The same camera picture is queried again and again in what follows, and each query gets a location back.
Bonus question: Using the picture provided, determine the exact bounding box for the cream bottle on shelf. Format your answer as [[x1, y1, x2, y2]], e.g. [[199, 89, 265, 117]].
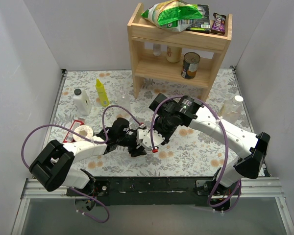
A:
[[166, 46, 182, 63]]

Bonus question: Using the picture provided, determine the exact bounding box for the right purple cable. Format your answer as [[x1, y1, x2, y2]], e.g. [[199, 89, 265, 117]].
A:
[[149, 95, 242, 212]]

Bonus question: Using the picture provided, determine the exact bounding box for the black can with foil lid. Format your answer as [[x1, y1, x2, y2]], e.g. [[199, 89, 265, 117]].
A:
[[73, 125, 94, 142]]

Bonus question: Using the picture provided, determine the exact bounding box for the dark chocolate bar pack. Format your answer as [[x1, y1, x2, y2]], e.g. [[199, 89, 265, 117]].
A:
[[210, 12, 226, 36]]

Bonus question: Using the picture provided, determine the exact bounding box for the wooden shelf unit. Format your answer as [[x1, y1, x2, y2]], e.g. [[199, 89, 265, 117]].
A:
[[126, 2, 233, 101]]

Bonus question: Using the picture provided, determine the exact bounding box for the clear square juice bottle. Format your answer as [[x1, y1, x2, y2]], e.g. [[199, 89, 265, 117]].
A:
[[218, 98, 243, 124]]

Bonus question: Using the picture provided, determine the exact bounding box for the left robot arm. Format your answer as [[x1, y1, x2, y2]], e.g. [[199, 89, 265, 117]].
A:
[[29, 118, 148, 196]]

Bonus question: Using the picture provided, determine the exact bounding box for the black green box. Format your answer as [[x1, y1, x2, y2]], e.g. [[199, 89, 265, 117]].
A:
[[186, 4, 211, 34]]

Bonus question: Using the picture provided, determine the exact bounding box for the red flat box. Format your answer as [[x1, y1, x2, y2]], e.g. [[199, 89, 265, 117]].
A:
[[63, 120, 85, 143]]

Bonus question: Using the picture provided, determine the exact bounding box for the white bottle black cap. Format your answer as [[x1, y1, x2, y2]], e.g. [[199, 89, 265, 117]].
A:
[[73, 88, 92, 116]]

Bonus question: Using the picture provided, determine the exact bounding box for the tin can on shelf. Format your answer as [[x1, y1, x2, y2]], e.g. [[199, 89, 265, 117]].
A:
[[181, 52, 200, 79]]

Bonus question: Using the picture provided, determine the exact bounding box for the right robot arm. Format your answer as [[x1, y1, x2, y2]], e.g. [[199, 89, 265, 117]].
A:
[[148, 94, 270, 195]]

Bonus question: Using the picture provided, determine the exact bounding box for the green chip bag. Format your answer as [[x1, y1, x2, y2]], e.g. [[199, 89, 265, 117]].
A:
[[141, 0, 203, 32]]

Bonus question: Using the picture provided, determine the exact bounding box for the small clear bottle on shelf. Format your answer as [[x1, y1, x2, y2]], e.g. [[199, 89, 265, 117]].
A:
[[153, 44, 161, 56]]

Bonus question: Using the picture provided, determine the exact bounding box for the yellow squeeze bottle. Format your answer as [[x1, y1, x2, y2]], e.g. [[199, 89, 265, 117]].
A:
[[96, 79, 110, 107]]

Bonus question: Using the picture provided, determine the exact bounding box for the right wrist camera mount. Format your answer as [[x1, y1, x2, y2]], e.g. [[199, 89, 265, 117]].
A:
[[141, 132, 165, 153]]

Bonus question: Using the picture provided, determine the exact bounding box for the clear round bottle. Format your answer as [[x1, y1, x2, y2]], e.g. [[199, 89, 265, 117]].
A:
[[117, 89, 131, 111]]

